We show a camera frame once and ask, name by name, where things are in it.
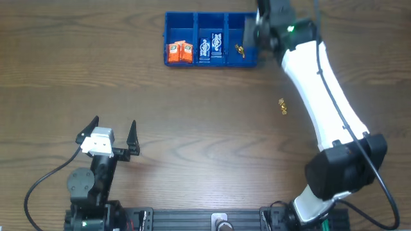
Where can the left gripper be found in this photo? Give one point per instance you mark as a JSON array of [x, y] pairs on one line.
[[122, 154]]

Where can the blue candy pack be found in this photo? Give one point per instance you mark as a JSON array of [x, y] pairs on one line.
[[205, 48], [216, 43]]

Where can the gold candy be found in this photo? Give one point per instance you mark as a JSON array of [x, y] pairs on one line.
[[283, 106], [239, 50]]

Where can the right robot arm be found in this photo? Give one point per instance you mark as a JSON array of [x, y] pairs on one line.
[[318, 96]]

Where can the orange candy box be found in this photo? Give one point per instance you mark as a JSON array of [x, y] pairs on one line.
[[173, 54], [187, 53]]

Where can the blue tray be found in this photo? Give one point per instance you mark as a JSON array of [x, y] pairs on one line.
[[180, 25]]

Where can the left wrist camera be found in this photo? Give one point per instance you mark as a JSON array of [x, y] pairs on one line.
[[98, 141]]

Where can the mounting rail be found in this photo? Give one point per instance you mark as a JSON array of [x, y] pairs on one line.
[[186, 219]]

